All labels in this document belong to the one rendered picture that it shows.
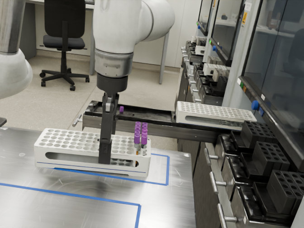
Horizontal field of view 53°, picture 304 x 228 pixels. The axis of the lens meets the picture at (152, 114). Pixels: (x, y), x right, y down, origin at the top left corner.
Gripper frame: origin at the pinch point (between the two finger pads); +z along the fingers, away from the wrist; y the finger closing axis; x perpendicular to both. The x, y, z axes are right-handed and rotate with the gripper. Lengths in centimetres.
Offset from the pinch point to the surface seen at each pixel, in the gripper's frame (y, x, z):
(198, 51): -157, 50, 4
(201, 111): -35.1, 32.0, 1.5
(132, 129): -30.7, 6.4, 10.2
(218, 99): -69, 48, 8
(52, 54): -395, -127, 83
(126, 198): 14.2, 6.6, 5.5
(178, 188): 8.5, 19.5, 5.5
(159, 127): -30.2, 16.4, 7.9
